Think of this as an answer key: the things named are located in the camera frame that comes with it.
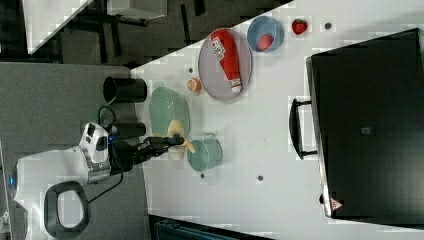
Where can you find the green mug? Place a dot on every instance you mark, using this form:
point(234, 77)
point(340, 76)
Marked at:
point(208, 153)

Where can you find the tall black cylinder cup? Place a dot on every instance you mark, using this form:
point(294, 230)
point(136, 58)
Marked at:
point(124, 90)

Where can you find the blue bowl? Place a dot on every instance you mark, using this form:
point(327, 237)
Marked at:
point(265, 25)

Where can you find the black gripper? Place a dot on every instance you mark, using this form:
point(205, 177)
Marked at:
point(123, 156)

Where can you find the orange slice toy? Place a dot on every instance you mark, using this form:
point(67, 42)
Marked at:
point(194, 85)

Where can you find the red ketchup bottle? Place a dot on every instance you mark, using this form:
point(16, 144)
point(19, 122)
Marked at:
point(225, 51)

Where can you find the red strawberry toy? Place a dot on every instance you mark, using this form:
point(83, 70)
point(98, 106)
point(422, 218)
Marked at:
point(299, 26)

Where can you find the black toaster oven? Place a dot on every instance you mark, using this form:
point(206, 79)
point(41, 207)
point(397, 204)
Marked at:
point(368, 116)

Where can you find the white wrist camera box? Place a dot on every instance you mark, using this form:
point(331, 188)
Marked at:
point(95, 140)

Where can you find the red ball in bowl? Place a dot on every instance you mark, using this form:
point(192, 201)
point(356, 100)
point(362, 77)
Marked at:
point(265, 42)

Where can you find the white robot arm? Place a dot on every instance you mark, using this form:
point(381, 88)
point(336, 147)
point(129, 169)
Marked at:
point(49, 186)

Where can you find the short black cylinder cup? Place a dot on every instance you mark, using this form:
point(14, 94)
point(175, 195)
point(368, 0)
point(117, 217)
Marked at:
point(123, 131)

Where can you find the grey round plate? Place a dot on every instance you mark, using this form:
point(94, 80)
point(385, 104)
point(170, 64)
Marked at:
point(212, 76)

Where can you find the green perforated colander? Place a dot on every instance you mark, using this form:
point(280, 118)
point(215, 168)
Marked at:
point(166, 105)

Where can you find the dark teal crate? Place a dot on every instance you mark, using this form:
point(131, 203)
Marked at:
point(173, 230)

